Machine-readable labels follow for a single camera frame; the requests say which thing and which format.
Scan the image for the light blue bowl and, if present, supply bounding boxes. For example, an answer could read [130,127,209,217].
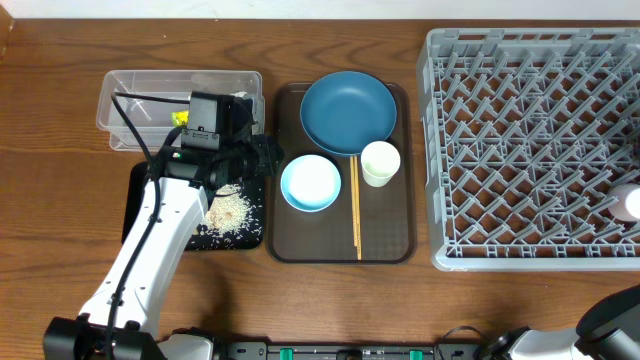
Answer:
[280,154,342,213]

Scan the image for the yellow green snack wrapper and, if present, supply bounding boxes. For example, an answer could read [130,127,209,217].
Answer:
[170,110,189,127]

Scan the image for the dark blue plate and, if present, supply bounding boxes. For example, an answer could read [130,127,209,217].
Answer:
[300,71,398,157]

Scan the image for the white cup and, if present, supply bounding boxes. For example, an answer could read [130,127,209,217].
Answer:
[360,141,401,187]

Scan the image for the pink cup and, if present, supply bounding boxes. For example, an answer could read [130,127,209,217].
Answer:
[608,184,640,222]

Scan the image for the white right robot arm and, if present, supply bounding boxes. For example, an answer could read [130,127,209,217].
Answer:
[476,286,639,360]

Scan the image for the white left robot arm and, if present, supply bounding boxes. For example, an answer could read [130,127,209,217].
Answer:
[43,134,284,359]

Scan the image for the grey dishwasher rack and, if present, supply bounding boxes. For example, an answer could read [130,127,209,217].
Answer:
[417,28,639,272]

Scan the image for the black plastic bin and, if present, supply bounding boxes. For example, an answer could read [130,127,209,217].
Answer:
[121,160,266,252]

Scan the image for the clear plastic bin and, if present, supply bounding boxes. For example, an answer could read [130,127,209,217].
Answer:
[96,70,265,152]

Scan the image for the wooden chopstick left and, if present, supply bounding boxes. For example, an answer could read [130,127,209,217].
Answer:
[349,156,358,247]

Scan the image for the wooden chopstick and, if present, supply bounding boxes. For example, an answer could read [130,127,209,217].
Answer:
[349,156,358,247]
[356,158,362,261]

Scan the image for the wooden chopstick right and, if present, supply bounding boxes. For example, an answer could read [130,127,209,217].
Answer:
[356,158,362,261]

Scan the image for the brown serving tray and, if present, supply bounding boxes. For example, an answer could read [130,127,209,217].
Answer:
[266,83,417,264]

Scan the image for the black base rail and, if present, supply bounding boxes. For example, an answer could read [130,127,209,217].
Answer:
[169,327,481,360]

